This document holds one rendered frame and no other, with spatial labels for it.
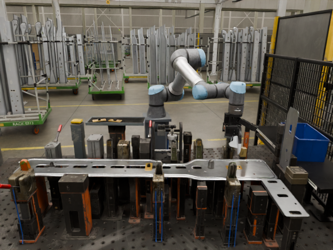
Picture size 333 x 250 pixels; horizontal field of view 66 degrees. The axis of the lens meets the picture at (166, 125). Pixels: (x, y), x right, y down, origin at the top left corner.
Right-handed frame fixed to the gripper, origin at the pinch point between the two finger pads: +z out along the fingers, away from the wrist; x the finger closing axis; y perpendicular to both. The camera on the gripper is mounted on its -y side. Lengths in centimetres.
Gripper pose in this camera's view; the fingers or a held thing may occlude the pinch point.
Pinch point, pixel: (235, 149)
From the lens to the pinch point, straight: 143.2
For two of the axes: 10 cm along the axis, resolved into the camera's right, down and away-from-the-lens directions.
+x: 0.0, 3.1, -9.5
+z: -0.1, 9.5, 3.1
